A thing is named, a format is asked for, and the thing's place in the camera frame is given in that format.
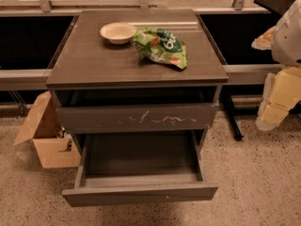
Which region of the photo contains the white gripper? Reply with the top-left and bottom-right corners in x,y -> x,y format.
255,67 -> 301,131

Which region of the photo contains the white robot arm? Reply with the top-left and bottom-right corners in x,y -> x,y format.
251,0 -> 301,131

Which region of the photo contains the dark grey drawer cabinet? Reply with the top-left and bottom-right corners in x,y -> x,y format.
47,9 -> 228,147

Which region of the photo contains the scratched top grey drawer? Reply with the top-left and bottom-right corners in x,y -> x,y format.
57,88 -> 217,134

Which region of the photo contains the green chip bag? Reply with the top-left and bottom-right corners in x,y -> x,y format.
132,28 -> 187,70

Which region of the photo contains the white bowl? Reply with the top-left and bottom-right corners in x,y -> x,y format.
100,23 -> 136,45

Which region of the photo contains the open cardboard box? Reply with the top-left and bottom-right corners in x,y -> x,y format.
14,91 -> 81,169

